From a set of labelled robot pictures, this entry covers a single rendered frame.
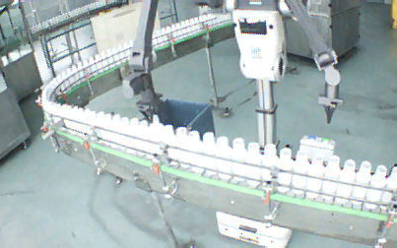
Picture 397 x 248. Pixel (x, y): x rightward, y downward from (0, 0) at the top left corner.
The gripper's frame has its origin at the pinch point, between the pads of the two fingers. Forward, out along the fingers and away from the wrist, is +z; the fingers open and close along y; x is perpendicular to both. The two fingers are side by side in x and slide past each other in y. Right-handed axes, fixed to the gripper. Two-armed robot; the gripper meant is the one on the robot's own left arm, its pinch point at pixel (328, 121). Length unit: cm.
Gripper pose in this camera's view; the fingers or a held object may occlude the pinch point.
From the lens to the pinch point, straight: 114.2
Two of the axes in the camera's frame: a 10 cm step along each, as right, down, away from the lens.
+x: 5.2, -1.9, 8.3
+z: -0.3, 9.7, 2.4
